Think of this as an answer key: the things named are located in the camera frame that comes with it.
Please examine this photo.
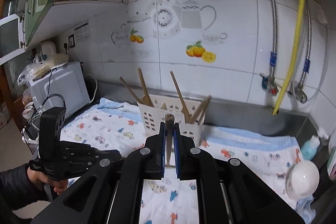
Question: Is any wooden chopstick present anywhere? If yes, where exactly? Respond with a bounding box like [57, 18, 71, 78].
[165, 113, 175, 165]

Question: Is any black sleeved left forearm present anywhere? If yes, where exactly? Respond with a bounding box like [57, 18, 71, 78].
[0, 164, 48, 223]

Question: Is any person's left hand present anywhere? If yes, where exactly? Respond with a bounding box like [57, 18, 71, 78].
[27, 167, 68, 195]

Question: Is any white printed cloth mat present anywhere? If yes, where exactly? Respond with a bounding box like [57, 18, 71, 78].
[61, 98, 316, 223]

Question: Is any white microwave oven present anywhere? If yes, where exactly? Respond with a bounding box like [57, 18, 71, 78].
[29, 62, 90, 118]

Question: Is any white ceramic bowl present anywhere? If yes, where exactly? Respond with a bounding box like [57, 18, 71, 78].
[286, 160, 319, 200]

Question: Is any chopstick standing in holder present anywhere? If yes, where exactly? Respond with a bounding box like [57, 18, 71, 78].
[119, 77, 142, 104]
[189, 96, 212, 124]
[137, 68, 154, 107]
[170, 71, 190, 123]

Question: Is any beige plastic utensil holder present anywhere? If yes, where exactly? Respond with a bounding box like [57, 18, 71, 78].
[137, 93, 206, 147]

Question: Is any blue soap bottle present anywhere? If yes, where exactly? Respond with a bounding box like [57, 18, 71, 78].
[301, 127, 329, 160]

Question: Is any yellow gas hose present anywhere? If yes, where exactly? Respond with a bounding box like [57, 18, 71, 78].
[272, 0, 307, 117]

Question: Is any braided metal water hose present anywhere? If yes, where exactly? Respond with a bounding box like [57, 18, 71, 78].
[245, 0, 280, 97]

